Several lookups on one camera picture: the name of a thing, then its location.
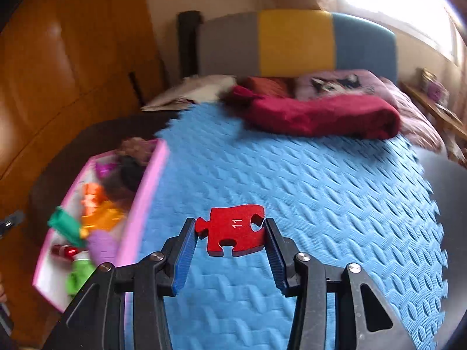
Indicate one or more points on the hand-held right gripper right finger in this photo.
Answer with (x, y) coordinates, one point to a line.
(276, 259)

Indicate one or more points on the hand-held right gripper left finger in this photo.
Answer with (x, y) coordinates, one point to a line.
(184, 259)

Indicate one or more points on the red cylinder case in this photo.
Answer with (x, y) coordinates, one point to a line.
(64, 251)

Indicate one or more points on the wooden bedside shelf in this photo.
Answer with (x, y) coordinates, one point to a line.
(437, 111)

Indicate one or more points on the small orange toy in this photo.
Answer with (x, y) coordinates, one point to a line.
(105, 218)

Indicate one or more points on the cat print pillow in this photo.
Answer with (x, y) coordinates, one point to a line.
(335, 82)

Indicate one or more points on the blue foam mat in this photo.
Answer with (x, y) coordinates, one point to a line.
(310, 189)

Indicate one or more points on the black round container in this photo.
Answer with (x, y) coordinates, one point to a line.
(131, 173)

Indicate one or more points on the green plastic stamp toy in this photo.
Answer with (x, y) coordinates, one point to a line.
(65, 226)

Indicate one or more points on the grey yellow blue headboard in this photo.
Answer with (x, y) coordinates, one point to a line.
(292, 43)

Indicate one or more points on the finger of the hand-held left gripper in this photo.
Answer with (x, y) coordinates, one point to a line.
(11, 222)

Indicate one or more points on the dark red cloth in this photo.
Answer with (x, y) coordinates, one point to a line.
(321, 120)

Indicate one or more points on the wooden wardrobe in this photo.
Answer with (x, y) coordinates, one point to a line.
(54, 80)

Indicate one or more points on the brown spiky ball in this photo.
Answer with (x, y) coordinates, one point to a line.
(137, 146)

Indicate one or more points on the small pink storage box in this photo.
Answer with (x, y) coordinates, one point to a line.
(436, 89)

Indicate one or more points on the purple oval toy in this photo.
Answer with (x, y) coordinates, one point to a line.
(102, 246)

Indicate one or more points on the pink blanket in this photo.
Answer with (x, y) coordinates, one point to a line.
(416, 124)

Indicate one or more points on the red puzzle piece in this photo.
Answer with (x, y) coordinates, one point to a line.
(226, 233)

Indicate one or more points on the window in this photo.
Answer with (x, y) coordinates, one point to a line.
(401, 0)

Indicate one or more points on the light green toy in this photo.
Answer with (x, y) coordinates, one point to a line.
(78, 275)

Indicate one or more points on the pink shallow box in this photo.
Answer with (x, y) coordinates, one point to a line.
(142, 207)

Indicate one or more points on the magenta plastic disc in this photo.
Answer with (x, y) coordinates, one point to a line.
(105, 170)

